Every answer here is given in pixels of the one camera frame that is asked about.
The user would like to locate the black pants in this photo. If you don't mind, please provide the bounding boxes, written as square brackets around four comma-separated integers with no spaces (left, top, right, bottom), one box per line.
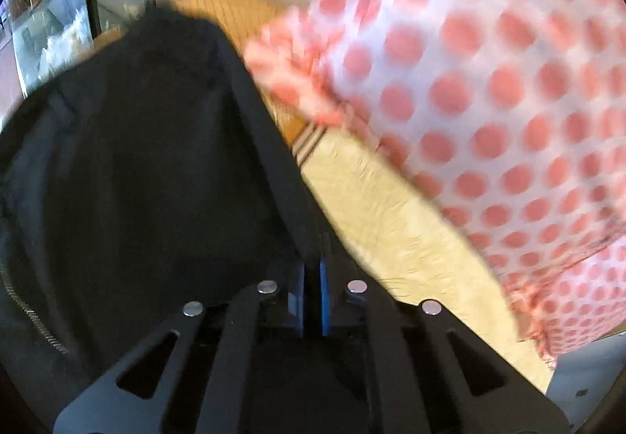
[1,5,320,425]

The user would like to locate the cream yellow bedspread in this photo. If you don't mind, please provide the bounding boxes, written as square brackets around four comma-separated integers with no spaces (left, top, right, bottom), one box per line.
[92,0,556,396]

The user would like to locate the rear pink polka dot pillow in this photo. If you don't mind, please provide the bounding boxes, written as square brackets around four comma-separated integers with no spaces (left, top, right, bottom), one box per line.
[503,237,625,368]

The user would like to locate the pink polka dot pillow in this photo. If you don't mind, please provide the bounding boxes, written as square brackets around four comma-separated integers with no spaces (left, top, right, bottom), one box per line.
[503,237,625,368]
[244,0,625,301]

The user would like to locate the front pink polka dot pillow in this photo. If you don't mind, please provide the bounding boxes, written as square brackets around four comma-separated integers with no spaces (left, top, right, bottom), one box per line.
[244,0,625,301]

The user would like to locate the window with dark frame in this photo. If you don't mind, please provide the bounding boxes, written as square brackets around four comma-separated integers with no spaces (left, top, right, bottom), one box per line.
[5,0,94,95]

